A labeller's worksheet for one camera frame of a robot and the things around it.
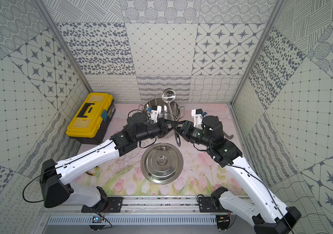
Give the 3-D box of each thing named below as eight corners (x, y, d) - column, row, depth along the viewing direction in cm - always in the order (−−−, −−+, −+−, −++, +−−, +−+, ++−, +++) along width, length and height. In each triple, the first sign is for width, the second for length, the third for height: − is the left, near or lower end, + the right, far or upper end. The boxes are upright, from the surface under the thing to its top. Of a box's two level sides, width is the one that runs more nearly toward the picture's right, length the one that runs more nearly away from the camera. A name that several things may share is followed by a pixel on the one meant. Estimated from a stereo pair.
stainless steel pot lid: (139, 184, 83) (138, 182, 80) (144, 145, 99) (143, 143, 96) (183, 184, 83) (184, 182, 80) (181, 145, 99) (182, 143, 96)
